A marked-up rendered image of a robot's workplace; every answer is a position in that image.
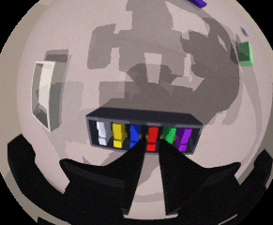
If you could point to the green fuse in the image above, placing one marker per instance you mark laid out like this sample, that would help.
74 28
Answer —
168 134

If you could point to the white rectangular tray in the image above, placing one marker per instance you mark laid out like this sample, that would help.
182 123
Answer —
46 92

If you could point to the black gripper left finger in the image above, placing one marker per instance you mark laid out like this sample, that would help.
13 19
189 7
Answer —
120 178

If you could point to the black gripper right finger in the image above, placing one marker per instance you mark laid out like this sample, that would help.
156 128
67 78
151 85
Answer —
183 179

